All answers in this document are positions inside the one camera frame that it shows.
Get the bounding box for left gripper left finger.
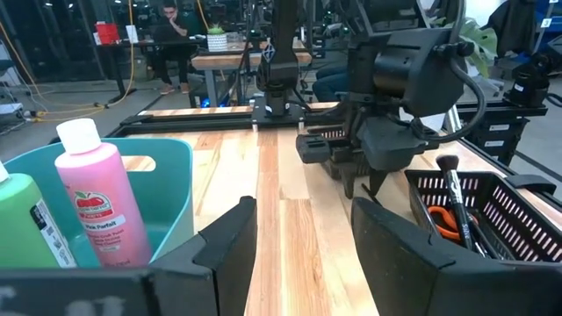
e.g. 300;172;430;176
149;196;259;316

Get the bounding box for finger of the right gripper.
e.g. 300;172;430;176
339;162;357;199
367;169;391;198

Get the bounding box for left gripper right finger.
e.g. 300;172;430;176
349;197;460;316

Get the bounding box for thin black paintbrush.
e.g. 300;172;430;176
360;183;382;206
469;214;493;260
410;188;443;236

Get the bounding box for orange-handled scissors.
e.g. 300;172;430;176
428;205;479;241

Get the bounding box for wide-bristle black brush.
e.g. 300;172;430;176
436;154;476;252

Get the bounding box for black slotted plastic basket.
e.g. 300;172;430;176
403;169;562;264
306;124;374;179

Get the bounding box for pink paint bottle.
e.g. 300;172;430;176
54;117;154;269

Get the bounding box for green paint bottle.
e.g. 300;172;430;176
0;160;79;269

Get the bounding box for teal plastic bin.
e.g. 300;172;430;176
3;137;195;269

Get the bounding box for person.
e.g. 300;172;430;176
150;0;198;96
311;64;352;103

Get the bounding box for green artificial plant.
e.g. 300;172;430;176
432;16;501;79

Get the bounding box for wooden background table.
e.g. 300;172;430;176
191;39;313;109

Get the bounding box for small plant white pot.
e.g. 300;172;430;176
205;25;229;53

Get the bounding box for black background desk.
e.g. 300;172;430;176
93;37;207;106

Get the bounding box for red box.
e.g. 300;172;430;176
95;22;121;46

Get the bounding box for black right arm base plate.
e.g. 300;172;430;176
251;95;308;129

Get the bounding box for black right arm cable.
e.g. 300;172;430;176
406;41;487;144

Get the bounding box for black background table frame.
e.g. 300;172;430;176
456;100;550;166

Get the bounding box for yellow cable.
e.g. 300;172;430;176
0;0;137;124

